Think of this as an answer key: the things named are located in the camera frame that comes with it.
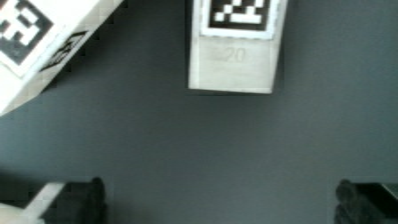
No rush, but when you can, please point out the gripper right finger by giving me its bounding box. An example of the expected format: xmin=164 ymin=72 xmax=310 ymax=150
xmin=335 ymin=179 xmax=398 ymax=224

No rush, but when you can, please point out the white leg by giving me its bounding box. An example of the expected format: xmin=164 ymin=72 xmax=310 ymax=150
xmin=189 ymin=0 xmax=290 ymax=94
xmin=0 ymin=0 xmax=125 ymax=116

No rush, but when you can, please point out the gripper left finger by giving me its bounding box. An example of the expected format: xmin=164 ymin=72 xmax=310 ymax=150
xmin=0 ymin=177 xmax=107 ymax=224

